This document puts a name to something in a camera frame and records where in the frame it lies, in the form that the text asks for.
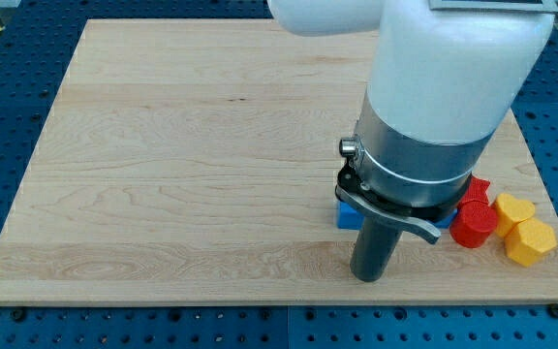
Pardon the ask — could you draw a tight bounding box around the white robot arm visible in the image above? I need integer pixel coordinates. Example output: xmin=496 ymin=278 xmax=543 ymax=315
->
xmin=268 ymin=0 xmax=558 ymax=282

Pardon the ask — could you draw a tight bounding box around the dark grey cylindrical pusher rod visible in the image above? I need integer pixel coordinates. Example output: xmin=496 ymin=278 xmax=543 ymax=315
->
xmin=350 ymin=218 xmax=402 ymax=282

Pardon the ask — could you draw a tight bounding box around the yellow heart block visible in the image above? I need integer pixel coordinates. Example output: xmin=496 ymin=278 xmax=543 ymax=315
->
xmin=491 ymin=193 xmax=536 ymax=238

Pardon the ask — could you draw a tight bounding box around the blue cube block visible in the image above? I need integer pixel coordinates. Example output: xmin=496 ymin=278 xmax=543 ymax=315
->
xmin=336 ymin=202 xmax=458 ymax=230

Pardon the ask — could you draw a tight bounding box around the red star block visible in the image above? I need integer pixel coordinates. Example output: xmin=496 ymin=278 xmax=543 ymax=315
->
xmin=457 ymin=175 xmax=491 ymax=209

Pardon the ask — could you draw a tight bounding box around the yellow hexagon block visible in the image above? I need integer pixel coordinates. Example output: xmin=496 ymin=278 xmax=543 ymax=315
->
xmin=505 ymin=218 xmax=558 ymax=267

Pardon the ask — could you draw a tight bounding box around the light wooden board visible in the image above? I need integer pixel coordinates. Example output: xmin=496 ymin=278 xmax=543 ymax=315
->
xmin=0 ymin=19 xmax=558 ymax=307

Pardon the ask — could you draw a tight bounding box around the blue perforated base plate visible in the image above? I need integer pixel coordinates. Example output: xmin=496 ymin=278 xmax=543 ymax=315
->
xmin=0 ymin=1 xmax=558 ymax=348

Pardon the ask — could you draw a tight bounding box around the red cylinder block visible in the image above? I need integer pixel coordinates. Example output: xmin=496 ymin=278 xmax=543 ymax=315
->
xmin=449 ymin=202 xmax=498 ymax=248

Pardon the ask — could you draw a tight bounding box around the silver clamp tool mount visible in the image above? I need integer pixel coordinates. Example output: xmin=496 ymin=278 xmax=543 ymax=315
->
xmin=335 ymin=96 xmax=492 ymax=244

